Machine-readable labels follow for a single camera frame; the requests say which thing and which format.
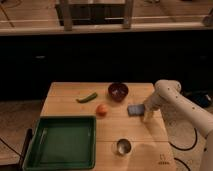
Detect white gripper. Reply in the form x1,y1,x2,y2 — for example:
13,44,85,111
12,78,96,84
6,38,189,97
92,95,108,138
143,92,165,122

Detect blue sponge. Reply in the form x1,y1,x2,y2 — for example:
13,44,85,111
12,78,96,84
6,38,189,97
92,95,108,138
127,104,145,116

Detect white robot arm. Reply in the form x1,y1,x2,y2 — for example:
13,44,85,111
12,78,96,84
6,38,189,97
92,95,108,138
143,80,213,171

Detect green plastic tray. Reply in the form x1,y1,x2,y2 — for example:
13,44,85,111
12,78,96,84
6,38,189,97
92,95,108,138
23,116,96,171

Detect dark purple bowl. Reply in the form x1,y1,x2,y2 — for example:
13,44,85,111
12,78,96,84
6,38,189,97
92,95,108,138
108,83,129,102

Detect small metal cup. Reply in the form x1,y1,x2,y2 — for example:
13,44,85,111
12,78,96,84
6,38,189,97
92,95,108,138
116,139,131,155

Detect orange tomato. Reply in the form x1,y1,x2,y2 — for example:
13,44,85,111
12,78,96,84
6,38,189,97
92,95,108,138
96,104,108,117

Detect green pepper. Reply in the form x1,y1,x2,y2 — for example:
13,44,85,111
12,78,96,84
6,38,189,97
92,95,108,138
76,92,98,103

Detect black cable on floor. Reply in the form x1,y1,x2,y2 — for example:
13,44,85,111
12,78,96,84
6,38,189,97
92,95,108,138
168,128,199,171

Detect wooden chair frame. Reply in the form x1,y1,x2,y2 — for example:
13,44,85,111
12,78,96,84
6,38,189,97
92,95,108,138
54,0,134,31

